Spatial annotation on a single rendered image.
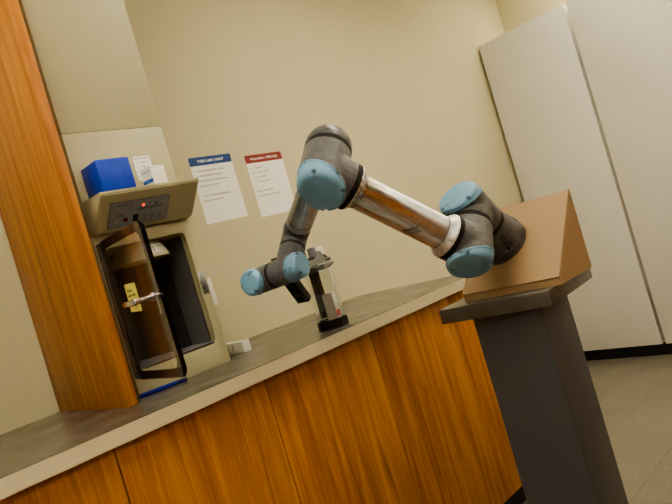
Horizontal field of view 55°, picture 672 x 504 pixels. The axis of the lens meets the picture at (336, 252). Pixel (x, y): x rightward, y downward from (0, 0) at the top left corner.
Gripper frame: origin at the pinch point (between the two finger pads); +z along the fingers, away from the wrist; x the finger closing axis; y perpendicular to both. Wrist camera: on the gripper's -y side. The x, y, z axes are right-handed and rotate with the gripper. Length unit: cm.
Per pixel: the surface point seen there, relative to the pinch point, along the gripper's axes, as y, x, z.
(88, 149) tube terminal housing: 52, 32, -48
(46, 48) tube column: 82, 33, -51
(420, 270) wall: -20, 27, 140
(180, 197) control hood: 32.6, 19.2, -30.5
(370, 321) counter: -20.9, -12.4, 2.7
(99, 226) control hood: 29, 29, -54
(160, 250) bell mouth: 19.4, 30.3, -33.5
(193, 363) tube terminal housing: -16.2, 28.8, -35.5
